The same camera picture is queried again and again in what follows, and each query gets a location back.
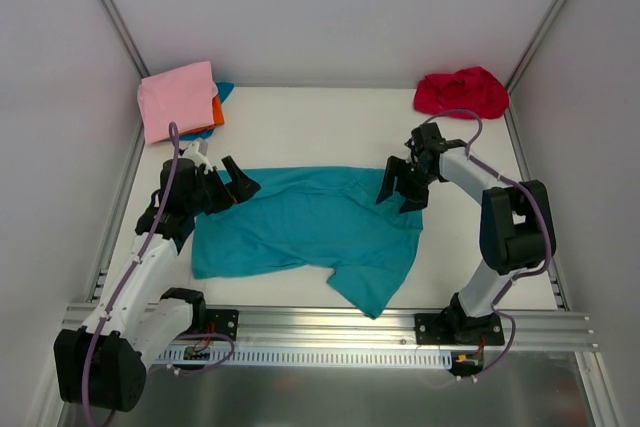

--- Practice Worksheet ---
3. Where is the teal t shirt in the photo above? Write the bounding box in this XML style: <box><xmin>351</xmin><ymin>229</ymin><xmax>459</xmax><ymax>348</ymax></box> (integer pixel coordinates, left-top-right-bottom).
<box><xmin>191</xmin><ymin>166</ymin><xmax>423</xmax><ymax>319</ymax></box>
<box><xmin>180</xmin><ymin>82</ymin><xmax>234</xmax><ymax>141</ymax></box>

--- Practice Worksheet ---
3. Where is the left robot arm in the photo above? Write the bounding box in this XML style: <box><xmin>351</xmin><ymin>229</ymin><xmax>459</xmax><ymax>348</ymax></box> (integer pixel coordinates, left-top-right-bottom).
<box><xmin>54</xmin><ymin>151</ymin><xmax>261</xmax><ymax>412</ymax></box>

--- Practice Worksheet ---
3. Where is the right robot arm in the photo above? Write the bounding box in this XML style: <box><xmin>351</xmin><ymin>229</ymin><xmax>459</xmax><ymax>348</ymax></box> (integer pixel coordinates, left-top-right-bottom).
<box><xmin>377</xmin><ymin>121</ymin><xmax>556</xmax><ymax>346</ymax></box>

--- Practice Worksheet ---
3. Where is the folded orange t shirt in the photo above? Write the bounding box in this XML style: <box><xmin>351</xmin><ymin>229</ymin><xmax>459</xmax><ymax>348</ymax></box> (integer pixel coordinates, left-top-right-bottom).
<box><xmin>180</xmin><ymin>95</ymin><xmax>225</xmax><ymax>139</ymax></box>

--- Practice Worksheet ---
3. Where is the crumpled red t shirt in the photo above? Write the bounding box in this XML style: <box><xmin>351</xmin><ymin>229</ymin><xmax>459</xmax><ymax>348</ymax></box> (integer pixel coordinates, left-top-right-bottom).
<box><xmin>413</xmin><ymin>66</ymin><xmax>510</xmax><ymax>120</ymax></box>

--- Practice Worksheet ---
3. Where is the folded pink t shirt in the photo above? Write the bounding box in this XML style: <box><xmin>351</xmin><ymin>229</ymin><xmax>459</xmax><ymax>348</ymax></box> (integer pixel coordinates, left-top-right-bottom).
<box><xmin>137</xmin><ymin>61</ymin><xmax>218</xmax><ymax>145</ymax></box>

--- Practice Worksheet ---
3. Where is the folded teal t shirt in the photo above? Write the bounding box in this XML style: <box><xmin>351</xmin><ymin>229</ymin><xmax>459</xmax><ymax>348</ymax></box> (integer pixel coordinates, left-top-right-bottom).
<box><xmin>180</xmin><ymin>82</ymin><xmax>234</xmax><ymax>141</ymax></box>

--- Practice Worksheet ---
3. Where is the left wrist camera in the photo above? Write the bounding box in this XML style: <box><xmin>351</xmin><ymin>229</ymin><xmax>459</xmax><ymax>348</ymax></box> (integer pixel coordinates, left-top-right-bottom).
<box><xmin>180</xmin><ymin>138</ymin><xmax>214</xmax><ymax>173</ymax></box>

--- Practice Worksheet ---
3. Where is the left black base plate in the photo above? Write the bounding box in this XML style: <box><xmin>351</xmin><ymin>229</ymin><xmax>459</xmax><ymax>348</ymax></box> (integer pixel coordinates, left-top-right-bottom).
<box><xmin>205</xmin><ymin>308</ymin><xmax>239</xmax><ymax>341</ymax></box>

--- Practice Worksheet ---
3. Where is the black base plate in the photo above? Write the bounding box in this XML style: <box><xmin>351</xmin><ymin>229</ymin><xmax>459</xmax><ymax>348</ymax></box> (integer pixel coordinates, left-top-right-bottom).
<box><xmin>205</xmin><ymin>308</ymin><xmax>239</xmax><ymax>341</ymax></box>
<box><xmin>414</xmin><ymin>311</ymin><xmax>505</xmax><ymax>346</ymax></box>

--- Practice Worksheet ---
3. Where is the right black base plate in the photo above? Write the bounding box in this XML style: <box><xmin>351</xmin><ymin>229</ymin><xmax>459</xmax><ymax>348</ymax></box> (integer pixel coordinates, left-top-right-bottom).
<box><xmin>414</xmin><ymin>311</ymin><xmax>505</xmax><ymax>346</ymax></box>

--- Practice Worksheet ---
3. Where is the aluminium mounting rail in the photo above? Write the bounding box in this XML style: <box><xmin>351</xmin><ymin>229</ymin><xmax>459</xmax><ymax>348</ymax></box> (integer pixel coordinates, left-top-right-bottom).
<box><xmin>64</xmin><ymin>302</ymin><xmax>599</xmax><ymax>348</ymax></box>

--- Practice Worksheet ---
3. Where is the white slotted cable duct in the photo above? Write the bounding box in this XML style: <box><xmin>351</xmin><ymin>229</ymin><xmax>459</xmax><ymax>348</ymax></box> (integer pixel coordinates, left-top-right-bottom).
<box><xmin>154</xmin><ymin>344</ymin><xmax>453</xmax><ymax>370</ymax></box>

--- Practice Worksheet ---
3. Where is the left aluminium frame post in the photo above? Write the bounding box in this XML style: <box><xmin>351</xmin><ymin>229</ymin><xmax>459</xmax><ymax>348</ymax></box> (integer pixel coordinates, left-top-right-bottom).
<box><xmin>98</xmin><ymin>0</ymin><xmax>149</xmax><ymax>78</ymax></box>

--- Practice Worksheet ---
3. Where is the aluminium frame post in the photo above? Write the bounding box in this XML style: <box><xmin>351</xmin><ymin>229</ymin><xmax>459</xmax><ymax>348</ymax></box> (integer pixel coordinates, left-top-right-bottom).
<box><xmin>505</xmin><ymin>0</ymin><xmax>570</xmax><ymax>94</ymax></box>
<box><xmin>98</xmin><ymin>0</ymin><xmax>149</xmax><ymax>78</ymax></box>

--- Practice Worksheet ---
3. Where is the right aluminium frame post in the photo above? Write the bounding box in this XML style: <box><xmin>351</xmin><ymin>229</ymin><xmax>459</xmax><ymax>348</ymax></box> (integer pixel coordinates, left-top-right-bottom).
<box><xmin>505</xmin><ymin>0</ymin><xmax>570</xmax><ymax>94</ymax></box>

